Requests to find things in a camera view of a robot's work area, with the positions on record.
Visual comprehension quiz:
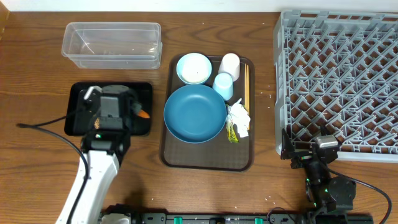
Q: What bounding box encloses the dark blue plate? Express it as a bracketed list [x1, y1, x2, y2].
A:
[164, 85, 227, 144]

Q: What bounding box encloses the light blue bowl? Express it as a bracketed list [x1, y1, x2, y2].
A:
[176, 53, 213, 85]

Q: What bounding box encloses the white rice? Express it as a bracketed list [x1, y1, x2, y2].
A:
[182, 56, 208, 83]

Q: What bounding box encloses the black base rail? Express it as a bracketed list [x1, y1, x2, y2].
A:
[99, 205, 374, 224]

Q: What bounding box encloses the wooden chopstick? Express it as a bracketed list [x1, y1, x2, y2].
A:
[244, 63, 249, 111]
[245, 64, 250, 118]

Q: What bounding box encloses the grey dishwasher rack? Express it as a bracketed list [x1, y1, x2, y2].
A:
[274, 10, 397, 163]

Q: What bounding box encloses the clear plastic bin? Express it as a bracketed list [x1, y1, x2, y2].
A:
[62, 22, 162, 70]

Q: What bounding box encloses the brown serving tray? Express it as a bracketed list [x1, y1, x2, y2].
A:
[159, 57, 255, 172]

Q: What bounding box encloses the left wooden chopstick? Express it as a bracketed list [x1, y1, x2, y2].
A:
[244, 63, 249, 111]

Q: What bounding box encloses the orange carrot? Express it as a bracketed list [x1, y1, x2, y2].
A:
[137, 110, 150, 119]

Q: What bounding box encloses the brown food scrap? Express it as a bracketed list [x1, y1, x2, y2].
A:
[94, 118, 100, 129]

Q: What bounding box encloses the black plastic tray bin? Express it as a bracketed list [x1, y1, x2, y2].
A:
[64, 82, 153, 136]

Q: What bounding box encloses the yellow green snack wrapper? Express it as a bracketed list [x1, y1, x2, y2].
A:
[226, 105, 239, 143]

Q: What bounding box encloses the left black cable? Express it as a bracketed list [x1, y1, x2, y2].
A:
[16, 110, 91, 224]

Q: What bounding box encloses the light blue plastic cup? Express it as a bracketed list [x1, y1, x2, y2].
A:
[212, 73, 233, 101]

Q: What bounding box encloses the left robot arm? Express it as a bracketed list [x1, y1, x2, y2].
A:
[56, 85, 141, 223]

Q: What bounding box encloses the pink plastic cup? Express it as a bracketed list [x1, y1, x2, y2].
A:
[218, 53, 240, 82]

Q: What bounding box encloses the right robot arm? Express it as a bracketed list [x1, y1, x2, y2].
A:
[280, 127, 356, 223]

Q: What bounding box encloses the right wooden chopstick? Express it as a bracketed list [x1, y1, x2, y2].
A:
[245, 64, 250, 118]

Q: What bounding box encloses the crumpled white tissue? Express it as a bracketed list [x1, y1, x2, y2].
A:
[229, 98, 251, 138]

